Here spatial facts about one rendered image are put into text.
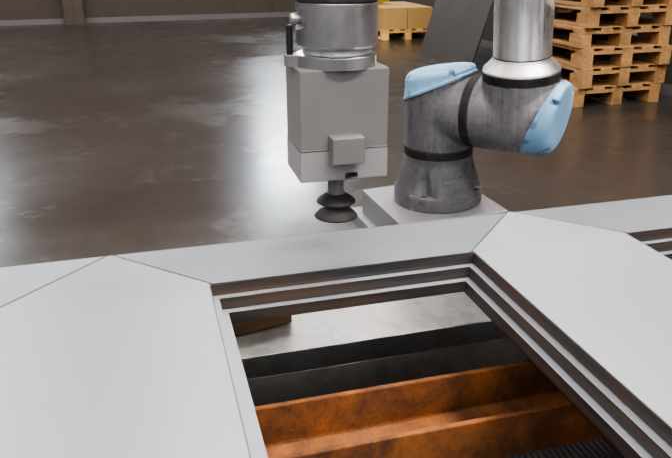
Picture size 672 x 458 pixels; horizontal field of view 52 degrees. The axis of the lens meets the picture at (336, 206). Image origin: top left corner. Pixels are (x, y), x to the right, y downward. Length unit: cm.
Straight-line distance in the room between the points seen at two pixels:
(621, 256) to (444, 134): 46
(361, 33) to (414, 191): 57
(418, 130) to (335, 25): 55
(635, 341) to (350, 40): 34
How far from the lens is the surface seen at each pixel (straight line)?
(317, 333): 90
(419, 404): 75
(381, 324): 92
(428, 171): 115
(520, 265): 70
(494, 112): 108
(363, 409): 73
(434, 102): 112
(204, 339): 57
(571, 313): 62
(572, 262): 72
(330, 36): 62
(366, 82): 64
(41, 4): 1175
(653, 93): 595
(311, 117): 63
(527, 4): 104
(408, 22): 919
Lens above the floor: 114
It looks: 21 degrees down
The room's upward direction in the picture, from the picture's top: straight up
